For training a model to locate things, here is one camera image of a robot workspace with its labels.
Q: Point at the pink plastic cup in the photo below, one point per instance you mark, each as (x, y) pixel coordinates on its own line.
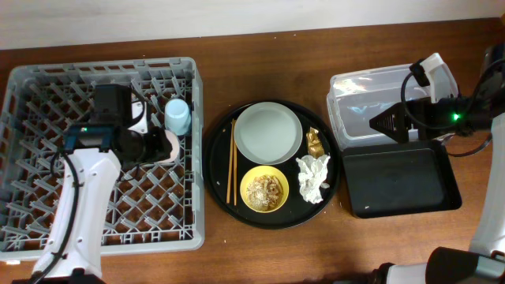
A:
(174, 143)

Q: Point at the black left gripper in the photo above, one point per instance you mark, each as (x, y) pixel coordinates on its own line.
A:
(158, 144)

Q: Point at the left wooden chopstick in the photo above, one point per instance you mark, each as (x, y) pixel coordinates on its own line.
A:
(230, 163)

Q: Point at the gold foil wrapper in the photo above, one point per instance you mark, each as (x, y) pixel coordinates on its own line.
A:
(314, 144)

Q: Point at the grey dishwasher rack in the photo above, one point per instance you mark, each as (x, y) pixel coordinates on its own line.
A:
(153, 208)

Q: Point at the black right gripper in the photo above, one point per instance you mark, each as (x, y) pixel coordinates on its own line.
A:
(407, 121)

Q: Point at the round black tray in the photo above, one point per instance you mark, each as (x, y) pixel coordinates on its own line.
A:
(295, 210)

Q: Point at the right wooden chopstick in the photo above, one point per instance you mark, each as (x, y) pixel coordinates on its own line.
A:
(235, 164)

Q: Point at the white napkin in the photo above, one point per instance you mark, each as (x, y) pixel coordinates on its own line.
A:
(312, 177)

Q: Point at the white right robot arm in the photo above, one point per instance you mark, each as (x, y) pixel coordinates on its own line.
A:
(483, 261)

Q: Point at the yellow bowl with food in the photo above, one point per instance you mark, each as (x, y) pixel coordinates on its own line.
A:
(264, 189)

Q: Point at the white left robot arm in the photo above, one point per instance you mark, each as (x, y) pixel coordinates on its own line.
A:
(115, 134)

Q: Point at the clear plastic bin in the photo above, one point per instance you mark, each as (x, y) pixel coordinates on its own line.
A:
(354, 98)

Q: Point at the black rectangular tray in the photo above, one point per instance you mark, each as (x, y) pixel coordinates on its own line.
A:
(400, 179)

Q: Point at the pale grey round plate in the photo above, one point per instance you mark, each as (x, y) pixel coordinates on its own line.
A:
(268, 133)

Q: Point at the wooden chopstick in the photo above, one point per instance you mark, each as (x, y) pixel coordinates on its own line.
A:
(230, 163)
(235, 164)

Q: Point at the light blue plastic cup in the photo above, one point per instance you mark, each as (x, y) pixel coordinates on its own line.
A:
(177, 117)

